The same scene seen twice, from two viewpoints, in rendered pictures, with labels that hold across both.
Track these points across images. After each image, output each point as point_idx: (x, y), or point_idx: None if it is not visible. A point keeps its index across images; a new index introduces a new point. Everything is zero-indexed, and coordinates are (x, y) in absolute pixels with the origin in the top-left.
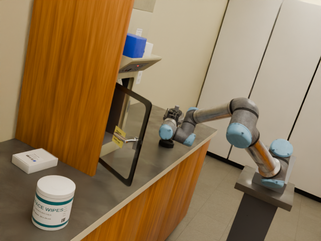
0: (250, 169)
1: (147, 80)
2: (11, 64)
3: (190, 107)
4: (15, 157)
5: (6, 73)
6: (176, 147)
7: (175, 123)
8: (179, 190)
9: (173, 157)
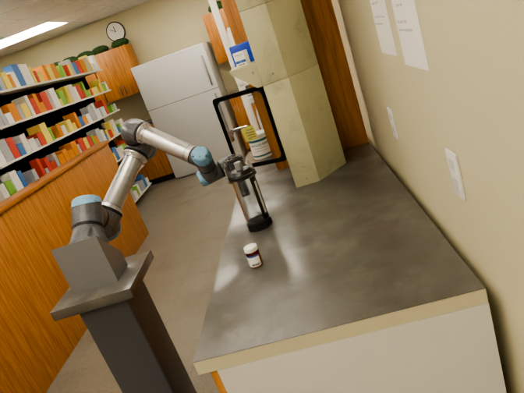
0: (123, 285)
1: (494, 219)
2: (352, 65)
3: (203, 146)
4: None
5: (354, 73)
6: (245, 234)
7: (224, 164)
8: None
9: (236, 220)
